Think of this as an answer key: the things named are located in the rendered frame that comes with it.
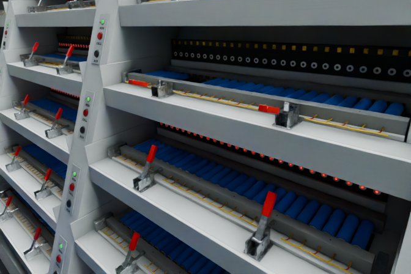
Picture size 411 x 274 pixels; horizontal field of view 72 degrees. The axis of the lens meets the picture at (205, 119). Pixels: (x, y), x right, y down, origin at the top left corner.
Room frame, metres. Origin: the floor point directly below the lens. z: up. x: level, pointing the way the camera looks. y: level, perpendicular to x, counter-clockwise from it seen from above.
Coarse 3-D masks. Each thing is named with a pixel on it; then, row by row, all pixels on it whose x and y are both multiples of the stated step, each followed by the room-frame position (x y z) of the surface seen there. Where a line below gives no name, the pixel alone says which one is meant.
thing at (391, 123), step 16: (144, 80) 0.64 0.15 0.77; (176, 80) 0.59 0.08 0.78; (192, 96) 0.53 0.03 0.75; (208, 96) 0.53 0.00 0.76; (224, 96) 0.50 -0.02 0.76; (240, 96) 0.48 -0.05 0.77; (256, 96) 0.46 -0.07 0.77; (272, 96) 0.45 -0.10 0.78; (304, 112) 0.41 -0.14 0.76; (320, 112) 0.40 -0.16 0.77; (336, 112) 0.38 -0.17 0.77; (352, 112) 0.37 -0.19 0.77; (368, 112) 0.37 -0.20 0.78; (352, 128) 0.36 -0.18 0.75; (384, 128) 0.35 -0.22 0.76; (400, 128) 0.34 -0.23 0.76
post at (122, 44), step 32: (96, 32) 0.70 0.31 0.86; (128, 32) 0.69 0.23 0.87; (160, 32) 0.77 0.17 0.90; (96, 64) 0.69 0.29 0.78; (96, 96) 0.67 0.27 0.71; (96, 128) 0.66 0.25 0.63; (128, 128) 0.73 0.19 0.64; (64, 192) 0.71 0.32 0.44; (96, 192) 0.69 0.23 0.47; (64, 224) 0.69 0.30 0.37
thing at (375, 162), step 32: (128, 64) 0.70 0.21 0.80; (160, 64) 0.78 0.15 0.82; (192, 64) 0.72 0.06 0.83; (224, 64) 0.66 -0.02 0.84; (128, 96) 0.60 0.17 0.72; (192, 128) 0.49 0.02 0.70; (224, 128) 0.45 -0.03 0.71; (256, 128) 0.41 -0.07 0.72; (320, 128) 0.38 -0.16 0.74; (288, 160) 0.38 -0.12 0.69; (320, 160) 0.35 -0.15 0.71; (352, 160) 0.33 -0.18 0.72; (384, 160) 0.31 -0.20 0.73; (384, 192) 0.31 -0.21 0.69
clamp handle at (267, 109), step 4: (284, 104) 0.39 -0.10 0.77; (288, 104) 0.39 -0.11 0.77; (260, 108) 0.34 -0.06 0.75; (264, 108) 0.34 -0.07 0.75; (268, 108) 0.34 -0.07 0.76; (272, 108) 0.34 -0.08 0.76; (276, 108) 0.35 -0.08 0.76; (284, 108) 0.39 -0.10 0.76; (288, 108) 0.39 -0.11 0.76; (268, 112) 0.34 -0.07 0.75; (272, 112) 0.35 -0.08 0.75; (276, 112) 0.36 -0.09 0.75; (280, 112) 0.37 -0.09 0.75; (284, 112) 0.38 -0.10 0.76; (288, 112) 0.39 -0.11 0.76
